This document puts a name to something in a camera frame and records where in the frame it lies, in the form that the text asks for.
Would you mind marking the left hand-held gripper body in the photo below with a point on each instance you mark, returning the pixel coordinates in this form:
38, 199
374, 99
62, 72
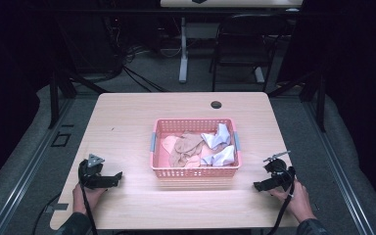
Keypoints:
88, 173

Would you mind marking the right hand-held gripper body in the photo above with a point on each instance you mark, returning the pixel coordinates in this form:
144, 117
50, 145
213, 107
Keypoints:
280, 173

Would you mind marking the person's left hand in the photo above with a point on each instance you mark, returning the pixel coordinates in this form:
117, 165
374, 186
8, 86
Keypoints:
89, 197

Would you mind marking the person's right hand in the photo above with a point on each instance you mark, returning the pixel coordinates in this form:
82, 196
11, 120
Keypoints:
295, 204

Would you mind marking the grey tape strip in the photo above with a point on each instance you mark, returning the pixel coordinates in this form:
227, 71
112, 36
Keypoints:
58, 207

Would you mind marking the white sock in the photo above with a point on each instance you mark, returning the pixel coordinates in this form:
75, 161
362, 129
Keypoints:
223, 156
217, 137

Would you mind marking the pink plastic basket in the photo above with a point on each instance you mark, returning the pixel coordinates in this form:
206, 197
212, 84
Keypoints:
163, 171

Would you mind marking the pale pink sock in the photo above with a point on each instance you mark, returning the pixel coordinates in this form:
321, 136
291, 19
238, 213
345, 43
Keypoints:
169, 145

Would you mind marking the beige sock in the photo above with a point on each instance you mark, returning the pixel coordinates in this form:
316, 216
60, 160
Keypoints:
189, 142
181, 158

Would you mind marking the black metal stand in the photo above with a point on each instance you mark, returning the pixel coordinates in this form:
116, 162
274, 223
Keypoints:
316, 91
57, 88

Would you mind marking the black folding chair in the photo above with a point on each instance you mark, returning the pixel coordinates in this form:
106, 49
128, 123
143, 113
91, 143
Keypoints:
244, 39

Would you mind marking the white background desk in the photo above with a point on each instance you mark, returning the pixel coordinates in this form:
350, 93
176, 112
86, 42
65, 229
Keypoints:
235, 3

